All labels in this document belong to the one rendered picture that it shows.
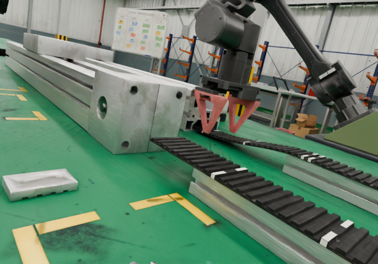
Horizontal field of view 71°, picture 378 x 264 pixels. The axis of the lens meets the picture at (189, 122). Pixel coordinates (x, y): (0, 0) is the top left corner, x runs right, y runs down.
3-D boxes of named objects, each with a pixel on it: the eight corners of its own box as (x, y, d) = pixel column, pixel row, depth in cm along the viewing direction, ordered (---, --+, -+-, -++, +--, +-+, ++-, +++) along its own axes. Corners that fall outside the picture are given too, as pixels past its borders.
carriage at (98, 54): (111, 69, 99) (113, 50, 97) (81, 65, 91) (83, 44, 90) (94, 64, 110) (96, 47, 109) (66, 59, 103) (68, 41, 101)
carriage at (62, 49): (84, 72, 68) (87, 45, 67) (35, 65, 61) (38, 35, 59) (64, 64, 80) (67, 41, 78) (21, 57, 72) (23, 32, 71)
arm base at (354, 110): (379, 115, 80) (339, 133, 86) (365, 92, 83) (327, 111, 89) (378, 112, 73) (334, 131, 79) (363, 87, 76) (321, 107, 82)
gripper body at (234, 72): (198, 85, 49) (207, 44, 48) (233, 90, 56) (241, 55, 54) (224, 92, 44) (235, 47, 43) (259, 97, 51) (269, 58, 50)
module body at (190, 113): (217, 131, 59) (225, 93, 57) (183, 131, 52) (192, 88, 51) (85, 75, 116) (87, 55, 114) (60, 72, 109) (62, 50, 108)
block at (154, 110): (187, 149, 41) (200, 89, 39) (113, 155, 33) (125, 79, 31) (155, 132, 48) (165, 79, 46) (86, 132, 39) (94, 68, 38)
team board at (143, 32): (99, 87, 653) (111, 4, 615) (113, 88, 697) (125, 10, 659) (148, 101, 589) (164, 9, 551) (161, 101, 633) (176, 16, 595)
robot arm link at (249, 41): (268, 23, 48) (242, 22, 52) (248, 12, 43) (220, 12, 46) (259, 62, 49) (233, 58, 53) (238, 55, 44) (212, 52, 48)
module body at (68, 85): (144, 132, 46) (152, 83, 44) (86, 132, 39) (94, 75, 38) (35, 68, 103) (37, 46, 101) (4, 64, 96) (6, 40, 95)
